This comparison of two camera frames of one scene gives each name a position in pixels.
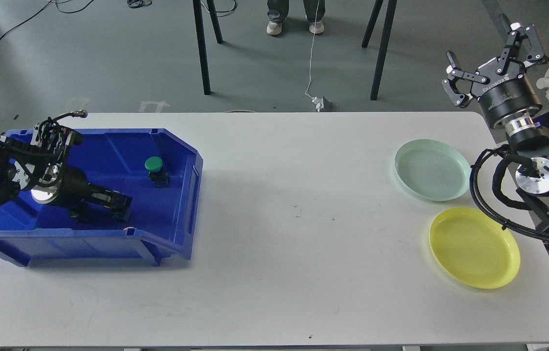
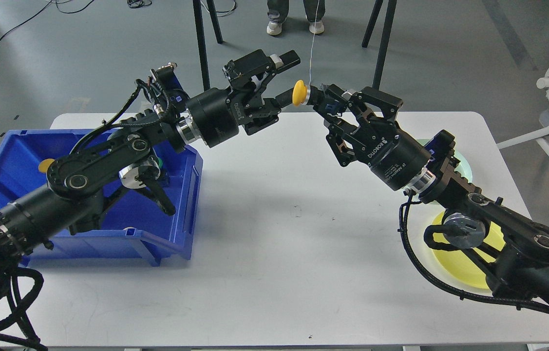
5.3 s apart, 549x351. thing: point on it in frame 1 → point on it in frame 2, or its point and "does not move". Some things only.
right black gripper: [501, 94] → [396, 158]
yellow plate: [475, 248] does not move
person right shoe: [316, 27] does not move
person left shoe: [274, 28] does not move
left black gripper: [69, 186] → [216, 113]
